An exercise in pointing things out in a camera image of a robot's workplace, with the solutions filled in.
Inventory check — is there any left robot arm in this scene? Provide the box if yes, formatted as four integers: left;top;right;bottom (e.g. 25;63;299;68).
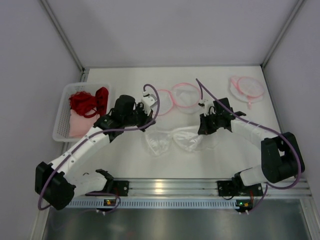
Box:
34;92;160;211

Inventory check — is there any white bra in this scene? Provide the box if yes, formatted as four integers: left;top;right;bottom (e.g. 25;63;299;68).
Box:
141;124;221;157

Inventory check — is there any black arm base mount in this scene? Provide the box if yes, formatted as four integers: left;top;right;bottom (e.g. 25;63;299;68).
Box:
216;180;264;200

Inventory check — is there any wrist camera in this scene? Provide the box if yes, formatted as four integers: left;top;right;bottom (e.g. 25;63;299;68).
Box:
198;99;215;117
140;91;155;115

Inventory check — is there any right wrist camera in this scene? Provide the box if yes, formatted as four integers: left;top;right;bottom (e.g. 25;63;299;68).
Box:
198;99;215;117

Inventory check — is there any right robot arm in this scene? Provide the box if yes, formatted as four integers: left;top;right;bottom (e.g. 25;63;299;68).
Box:
198;97;305;187

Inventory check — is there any pink-trimmed mesh laundry bag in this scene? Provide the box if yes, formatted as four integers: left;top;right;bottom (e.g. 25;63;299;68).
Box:
151;82;201;116

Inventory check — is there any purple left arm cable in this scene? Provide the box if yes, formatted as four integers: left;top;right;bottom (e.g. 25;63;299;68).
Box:
36;83;161;213

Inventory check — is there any white plastic basket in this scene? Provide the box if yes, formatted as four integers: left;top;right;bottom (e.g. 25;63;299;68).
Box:
52;82;114;143

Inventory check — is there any perforated cable tray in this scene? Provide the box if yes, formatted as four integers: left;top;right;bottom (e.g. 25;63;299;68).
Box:
67;198;250;209

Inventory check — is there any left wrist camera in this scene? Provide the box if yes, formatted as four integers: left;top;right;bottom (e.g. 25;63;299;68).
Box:
140;91;155;115

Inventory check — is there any aluminium rail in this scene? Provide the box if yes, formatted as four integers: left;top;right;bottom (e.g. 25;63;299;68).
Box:
41;177;313;198

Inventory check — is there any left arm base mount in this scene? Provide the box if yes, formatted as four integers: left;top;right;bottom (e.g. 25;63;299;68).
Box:
85;180;130;197

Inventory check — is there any red lace garment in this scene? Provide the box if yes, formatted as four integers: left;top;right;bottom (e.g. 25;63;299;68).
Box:
68;87;109;119

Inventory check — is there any pink garment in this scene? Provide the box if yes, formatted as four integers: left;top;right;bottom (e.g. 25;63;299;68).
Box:
69;109;98;138

